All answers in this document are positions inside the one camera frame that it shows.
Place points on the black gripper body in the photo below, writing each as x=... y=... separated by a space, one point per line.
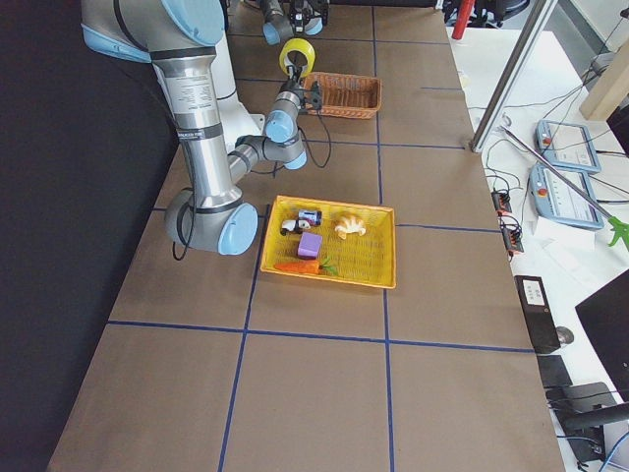
x=293 y=84
x=298 y=16

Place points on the yellow tape roll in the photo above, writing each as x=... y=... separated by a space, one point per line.
x=300 y=53

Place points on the brown wicker basket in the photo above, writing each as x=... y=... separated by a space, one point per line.
x=347 y=96

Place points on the yellow plastic woven basket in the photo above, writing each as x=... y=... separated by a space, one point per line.
x=368 y=260

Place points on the small dark labelled can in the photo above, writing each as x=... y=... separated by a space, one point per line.
x=312 y=217

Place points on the toy croissant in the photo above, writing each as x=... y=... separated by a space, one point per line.
x=349 y=224

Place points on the red cylinder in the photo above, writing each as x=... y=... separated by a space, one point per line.
x=464 y=12

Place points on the purple foam cube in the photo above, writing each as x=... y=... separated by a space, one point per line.
x=309 y=246

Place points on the toy carrot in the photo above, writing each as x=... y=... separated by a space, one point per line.
x=311 y=267

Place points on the upper orange black connector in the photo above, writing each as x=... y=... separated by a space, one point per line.
x=501 y=202

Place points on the orange black connector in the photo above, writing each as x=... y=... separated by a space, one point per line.
x=501 y=202
x=511 y=232

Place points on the lower orange black connector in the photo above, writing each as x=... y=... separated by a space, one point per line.
x=511 y=232

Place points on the upper blue teach pendant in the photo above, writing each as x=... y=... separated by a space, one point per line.
x=567 y=145

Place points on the blue teach pendant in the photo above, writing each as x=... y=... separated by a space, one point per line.
x=567 y=145
x=555 y=201

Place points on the lower blue teach pendant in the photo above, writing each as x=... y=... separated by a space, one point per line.
x=555 y=201

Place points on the white paper sheet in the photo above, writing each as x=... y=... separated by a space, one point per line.
x=568 y=236

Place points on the wooden board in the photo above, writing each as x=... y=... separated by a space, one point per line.
x=610 y=89

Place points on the black rectangular box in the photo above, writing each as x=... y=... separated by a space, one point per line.
x=537 y=314

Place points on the metal grabber stick green tip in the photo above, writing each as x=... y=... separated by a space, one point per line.
x=619 y=228

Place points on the silver round knob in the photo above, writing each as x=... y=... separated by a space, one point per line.
x=565 y=336

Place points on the black monitor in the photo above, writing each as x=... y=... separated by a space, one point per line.
x=604 y=318

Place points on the black desk device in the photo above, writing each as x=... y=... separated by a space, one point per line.
x=590 y=418

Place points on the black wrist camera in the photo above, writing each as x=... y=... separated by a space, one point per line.
x=314 y=99

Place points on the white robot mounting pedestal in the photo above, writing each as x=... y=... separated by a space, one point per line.
x=236 y=120

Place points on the aluminium frame post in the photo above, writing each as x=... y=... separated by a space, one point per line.
x=518 y=58

